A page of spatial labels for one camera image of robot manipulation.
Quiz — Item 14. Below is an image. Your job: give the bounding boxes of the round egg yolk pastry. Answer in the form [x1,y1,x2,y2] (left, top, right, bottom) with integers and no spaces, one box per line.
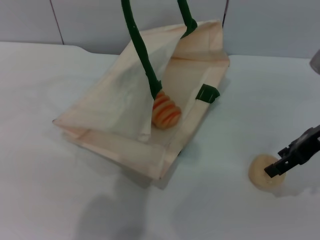
[248,153,287,193]

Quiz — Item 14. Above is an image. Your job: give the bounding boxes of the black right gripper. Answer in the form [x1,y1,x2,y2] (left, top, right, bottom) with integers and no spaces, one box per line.
[263,124,320,179]

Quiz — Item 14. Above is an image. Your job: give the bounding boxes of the beige paper bag green handles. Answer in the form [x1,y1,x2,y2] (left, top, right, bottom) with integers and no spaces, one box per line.
[51,0,231,181]

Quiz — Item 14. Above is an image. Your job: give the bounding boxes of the orange striped bread loaf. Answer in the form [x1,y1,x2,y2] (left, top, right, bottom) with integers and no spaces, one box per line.
[152,90,182,130]

